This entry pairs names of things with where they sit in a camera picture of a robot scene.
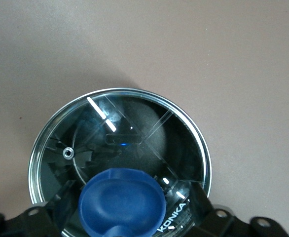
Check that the glass lid with blue knob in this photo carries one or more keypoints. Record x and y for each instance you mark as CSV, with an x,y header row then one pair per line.
x,y
122,197

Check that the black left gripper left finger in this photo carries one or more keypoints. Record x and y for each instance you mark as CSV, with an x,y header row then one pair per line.
x,y
33,222

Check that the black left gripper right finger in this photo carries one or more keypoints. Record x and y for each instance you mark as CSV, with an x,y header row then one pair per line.
x,y
201,209

